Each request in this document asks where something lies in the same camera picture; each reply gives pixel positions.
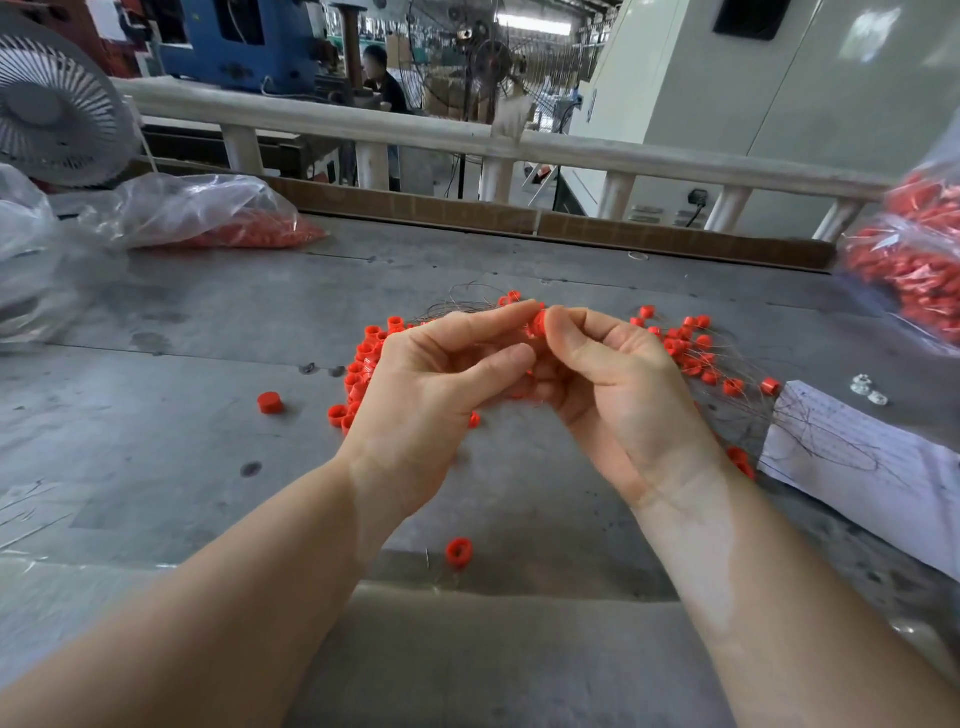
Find person's left hand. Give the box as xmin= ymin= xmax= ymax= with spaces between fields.
xmin=337 ymin=300 xmax=549 ymax=527

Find person's right hand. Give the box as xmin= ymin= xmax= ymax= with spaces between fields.
xmin=525 ymin=306 xmax=737 ymax=519

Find pile of red plastic rings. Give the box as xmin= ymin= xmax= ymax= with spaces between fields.
xmin=328 ymin=291 xmax=785 ymax=482

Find bundle of thin metal wires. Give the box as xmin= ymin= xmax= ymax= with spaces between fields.
xmin=420 ymin=297 xmax=632 ymax=467

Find person's right forearm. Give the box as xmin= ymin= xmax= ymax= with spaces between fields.
xmin=648 ymin=472 xmax=960 ymax=728

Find person's left forearm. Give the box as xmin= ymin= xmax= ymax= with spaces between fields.
xmin=0 ymin=457 xmax=399 ymax=728

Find brown wooden board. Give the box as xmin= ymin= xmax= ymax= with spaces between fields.
xmin=127 ymin=157 xmax=837 ymax=273

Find white paper sheet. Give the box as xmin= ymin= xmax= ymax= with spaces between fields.
xmin=759 ymin=379 xmax=960 ymax=581

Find white metal railing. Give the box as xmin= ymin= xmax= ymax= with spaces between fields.
xmin=117 ymin=76 xmax=894 ymax=242

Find clear bag with red pieces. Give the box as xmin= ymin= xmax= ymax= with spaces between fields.
xmin=82 ymin=172 xmax=326 ymax=251

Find large clear bag red pieces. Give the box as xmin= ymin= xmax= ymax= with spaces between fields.
xmin=837 ymin=120 xmax=960 ymax=350

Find large grey machine cabinet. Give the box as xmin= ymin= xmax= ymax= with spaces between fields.
xmin=559 ymin=0 xmax=960 ymax=239

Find blue industrial machine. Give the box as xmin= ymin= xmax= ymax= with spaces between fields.
xmin=142 ymin=0 xmax=320 ymax=95

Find crumpled clear plastic bag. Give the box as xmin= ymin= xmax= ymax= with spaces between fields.
xmin=0 ymin=162 xmax=89 ymax=350

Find white desk fan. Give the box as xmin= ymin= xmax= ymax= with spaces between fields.
xmin=0 ymin=12 xmax=140 ymax=189

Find red industrial machine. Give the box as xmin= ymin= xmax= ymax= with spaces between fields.
xmin=0 ymin=0 xmax=140 ymax=77

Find black pedestal fan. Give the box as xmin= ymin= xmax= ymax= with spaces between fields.
xmin=462 ymin=37 xmax=515 ymax=204

